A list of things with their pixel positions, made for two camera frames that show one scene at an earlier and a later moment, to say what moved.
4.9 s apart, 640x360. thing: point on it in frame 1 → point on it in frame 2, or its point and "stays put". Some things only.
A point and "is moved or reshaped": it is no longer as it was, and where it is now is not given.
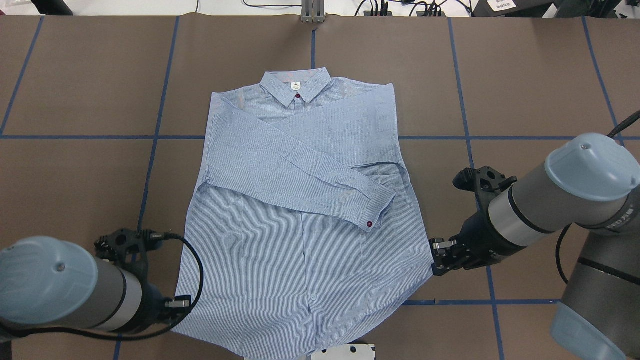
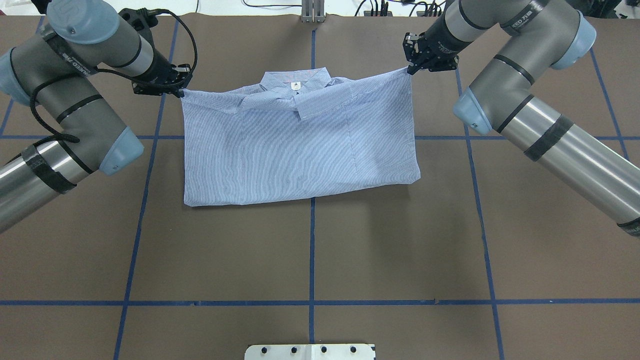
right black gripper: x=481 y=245 → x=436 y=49
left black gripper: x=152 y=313 → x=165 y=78
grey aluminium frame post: x=313 y=11 stays put
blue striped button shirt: x=307 y=229 is moved or reshaped
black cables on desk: x=384 y=8 stays put
